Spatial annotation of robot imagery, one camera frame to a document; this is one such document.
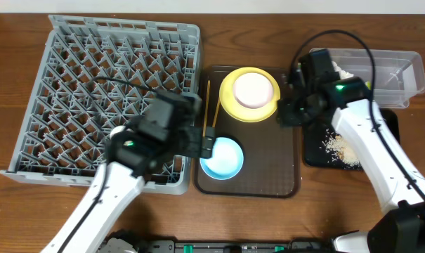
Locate light blue bowl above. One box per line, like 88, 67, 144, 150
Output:
200, 137, 244, 180

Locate white tissue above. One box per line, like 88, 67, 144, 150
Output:
332, 61, 354, 79

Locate pile of rice scraps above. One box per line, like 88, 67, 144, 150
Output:
323, 132, 360, 168

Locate white pink bowl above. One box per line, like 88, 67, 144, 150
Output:
233, 72, 273, 109

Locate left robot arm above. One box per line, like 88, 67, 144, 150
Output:
43, 91, 215, 252

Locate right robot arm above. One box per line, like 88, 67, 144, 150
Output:
277, 49, 425, 252

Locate clear plastic waste bin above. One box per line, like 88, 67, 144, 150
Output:
328, 48, 425, 109

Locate yellow round plate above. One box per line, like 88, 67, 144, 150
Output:
219, 67, 281, 123

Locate right wooden chopstick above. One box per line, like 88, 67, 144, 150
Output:
212, 98, 221, 128

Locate wooden chopstick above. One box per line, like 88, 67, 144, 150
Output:
203, 80, 211, 135
212, 98, 221, 128

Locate left wooden chopstick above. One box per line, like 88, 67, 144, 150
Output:
203, 80, 211, 135

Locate black rectangular tray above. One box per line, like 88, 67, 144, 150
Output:
301, 108, 399, 172

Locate dark brown serving tray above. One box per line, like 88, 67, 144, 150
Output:
192, 65, 301, 199

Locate grey plastic dish rack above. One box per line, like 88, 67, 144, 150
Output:
3, 15, 202, 186

